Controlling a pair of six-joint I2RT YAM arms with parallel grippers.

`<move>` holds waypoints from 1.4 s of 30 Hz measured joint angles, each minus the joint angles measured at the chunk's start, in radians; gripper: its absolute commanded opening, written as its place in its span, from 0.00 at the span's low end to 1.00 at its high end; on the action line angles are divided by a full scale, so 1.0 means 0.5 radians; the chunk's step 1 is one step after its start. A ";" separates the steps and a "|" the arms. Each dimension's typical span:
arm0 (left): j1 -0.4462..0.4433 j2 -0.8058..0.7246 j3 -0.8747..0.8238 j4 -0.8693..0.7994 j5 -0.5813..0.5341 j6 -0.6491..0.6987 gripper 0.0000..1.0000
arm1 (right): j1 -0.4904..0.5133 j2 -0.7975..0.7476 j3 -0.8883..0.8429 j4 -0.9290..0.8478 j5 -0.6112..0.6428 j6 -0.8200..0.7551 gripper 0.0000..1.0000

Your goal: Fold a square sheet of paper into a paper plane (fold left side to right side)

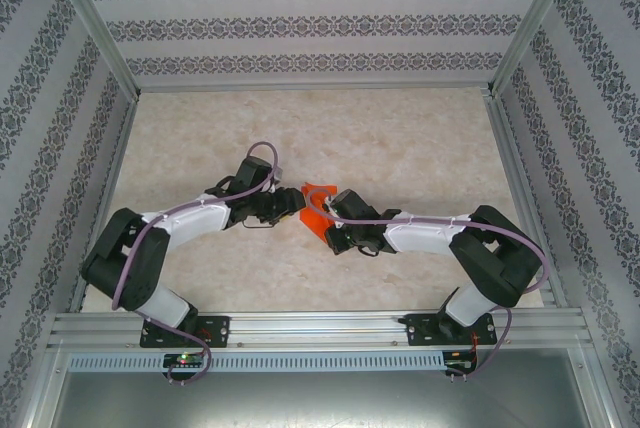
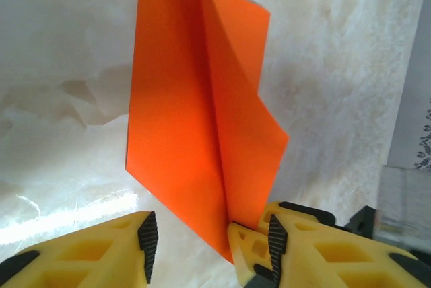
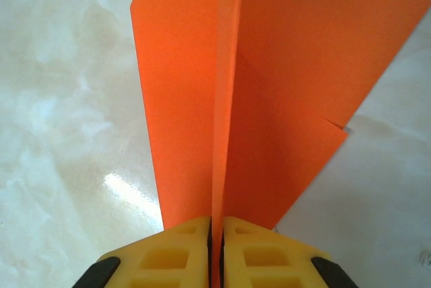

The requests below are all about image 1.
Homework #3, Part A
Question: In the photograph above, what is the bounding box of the orange paper sheet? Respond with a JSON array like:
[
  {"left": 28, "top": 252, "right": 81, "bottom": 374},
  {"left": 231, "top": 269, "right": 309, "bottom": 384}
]
[{"left": 298, "top": 180, "right": 337, "bottom": 242}]

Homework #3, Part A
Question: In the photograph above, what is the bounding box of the small circuit board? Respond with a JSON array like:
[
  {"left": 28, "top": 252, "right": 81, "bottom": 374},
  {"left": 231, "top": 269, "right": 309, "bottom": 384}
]
[
  {"left": 443, "top": 357, "right": 480, "bottom": 375},
  {"left": 163, "top": 352, "right": 205, "bottom": 369}
]

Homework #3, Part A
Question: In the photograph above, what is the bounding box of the grey metal shelf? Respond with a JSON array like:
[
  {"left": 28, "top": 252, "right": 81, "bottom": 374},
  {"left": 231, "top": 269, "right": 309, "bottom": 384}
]
[{"left": 24, "top": 347, "right": 619, "bottom": 428}]

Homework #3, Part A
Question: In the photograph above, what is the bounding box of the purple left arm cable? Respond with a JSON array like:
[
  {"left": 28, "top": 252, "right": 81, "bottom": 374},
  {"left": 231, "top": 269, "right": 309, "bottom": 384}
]
[{"left": 110, "top": 141, "right": 281, "bottom": 387}]

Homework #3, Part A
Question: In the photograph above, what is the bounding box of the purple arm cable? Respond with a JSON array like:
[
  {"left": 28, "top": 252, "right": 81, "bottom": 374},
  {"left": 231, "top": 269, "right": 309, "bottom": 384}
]
[
  {"left": 110, "top": 141, "right": 281, "bottom": 387},
  {"left": 304, "top": 189, "right": 547, "bottom": 382}
]

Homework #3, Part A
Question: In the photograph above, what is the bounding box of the aluminium mounting rail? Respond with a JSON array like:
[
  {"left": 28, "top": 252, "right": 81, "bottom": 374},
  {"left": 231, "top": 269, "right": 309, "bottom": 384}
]
[{"left": 47, "top": 310, "right": 596, "bottom": 349}]

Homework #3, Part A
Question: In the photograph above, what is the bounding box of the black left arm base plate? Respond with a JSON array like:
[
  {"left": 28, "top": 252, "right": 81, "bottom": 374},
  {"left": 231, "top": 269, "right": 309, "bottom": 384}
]
[{"left": 139, "top": 315, "right": 232, "bottom": 349}]

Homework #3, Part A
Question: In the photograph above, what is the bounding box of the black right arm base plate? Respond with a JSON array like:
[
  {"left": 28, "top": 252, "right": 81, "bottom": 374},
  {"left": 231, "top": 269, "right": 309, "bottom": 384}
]
[{"left": 405, "top": 312, "right": 499, "bottom": 348}]

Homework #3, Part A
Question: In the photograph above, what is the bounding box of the aluminium table side rail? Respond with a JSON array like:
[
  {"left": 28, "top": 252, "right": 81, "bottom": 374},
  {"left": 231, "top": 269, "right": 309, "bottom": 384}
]
[
  {"left": 483, "top": 91, "right": 569, "bottom": 309},
  {"left": 68, "top": 95, "right": 140, "bottom": 314}
]

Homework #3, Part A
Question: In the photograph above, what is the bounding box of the slotted grey cable duct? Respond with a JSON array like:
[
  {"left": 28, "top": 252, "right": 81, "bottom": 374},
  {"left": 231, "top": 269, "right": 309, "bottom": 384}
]
[{"left": 67, "top": 350, "right": 446, "bottom": 372}]

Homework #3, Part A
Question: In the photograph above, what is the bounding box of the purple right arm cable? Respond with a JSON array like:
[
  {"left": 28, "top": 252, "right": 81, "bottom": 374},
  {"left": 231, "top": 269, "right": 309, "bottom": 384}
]
[{"left": 304, "top": 189, "right": 547, "bottom": 382}]

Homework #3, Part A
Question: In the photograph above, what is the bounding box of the aluminium frame post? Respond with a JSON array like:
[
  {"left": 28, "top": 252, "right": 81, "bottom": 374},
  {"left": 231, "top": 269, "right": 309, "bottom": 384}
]
[
  {"left": 42, "top": 0, "right": 142, "bottom": 99},
  {"left": 487, "top": 0, "right": 586, "bottom": 97}
]

